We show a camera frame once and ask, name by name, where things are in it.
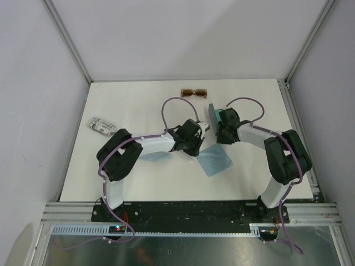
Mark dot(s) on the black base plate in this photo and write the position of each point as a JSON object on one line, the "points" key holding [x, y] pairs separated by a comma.
{"points": [[190, 216]]}

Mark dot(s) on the brown sunglasses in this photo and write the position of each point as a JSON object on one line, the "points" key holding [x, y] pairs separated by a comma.
{"points": [[186, 92]]}

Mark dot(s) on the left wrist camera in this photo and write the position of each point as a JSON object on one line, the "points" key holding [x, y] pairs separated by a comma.
{"points": [[203, 127]]}

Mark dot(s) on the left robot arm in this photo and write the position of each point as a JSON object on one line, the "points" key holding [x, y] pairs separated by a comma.
{"points": [[119, 155]]}

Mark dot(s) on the left aluminium corner post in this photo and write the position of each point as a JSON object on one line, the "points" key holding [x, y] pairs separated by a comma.
{"points": [[65, 36]]}

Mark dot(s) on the crumpled blue cleaning cloth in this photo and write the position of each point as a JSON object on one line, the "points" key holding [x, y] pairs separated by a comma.
{"points": [[156, 156]]}

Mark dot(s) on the newspaper print pouch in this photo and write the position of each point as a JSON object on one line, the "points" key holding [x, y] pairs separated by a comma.
{"points": [[101, 126]]}

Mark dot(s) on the right aluminium corner post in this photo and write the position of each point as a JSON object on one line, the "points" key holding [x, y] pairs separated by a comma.
{"points": [[316, 29]]}

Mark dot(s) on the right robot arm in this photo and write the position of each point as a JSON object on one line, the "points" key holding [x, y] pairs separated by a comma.
{"points": [[287, 158]]}

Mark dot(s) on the blue glasses case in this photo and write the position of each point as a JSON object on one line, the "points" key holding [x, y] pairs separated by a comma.
{"points": [[214, 115]]}

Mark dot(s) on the aluminium corner post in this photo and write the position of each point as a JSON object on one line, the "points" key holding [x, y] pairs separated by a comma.
{"points": [[316, 29], [65, 36]]}

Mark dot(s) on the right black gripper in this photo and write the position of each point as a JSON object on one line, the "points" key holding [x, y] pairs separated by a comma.
{"points": [[220, 139]]}

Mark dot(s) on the blue cleaning cloth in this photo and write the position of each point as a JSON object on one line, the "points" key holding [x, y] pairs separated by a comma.
{"points": [[214, 160], [156, 156]]}

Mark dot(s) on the aluminium frame rail front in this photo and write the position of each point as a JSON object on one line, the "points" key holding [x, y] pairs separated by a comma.
{"points": [[322, 213]]}

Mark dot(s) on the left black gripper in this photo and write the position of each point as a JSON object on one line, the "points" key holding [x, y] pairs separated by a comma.
{"points": [[194, 152]]}

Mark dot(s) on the white frame sunglasses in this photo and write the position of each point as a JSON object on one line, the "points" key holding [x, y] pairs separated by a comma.
{"points": [[186, 156]]}

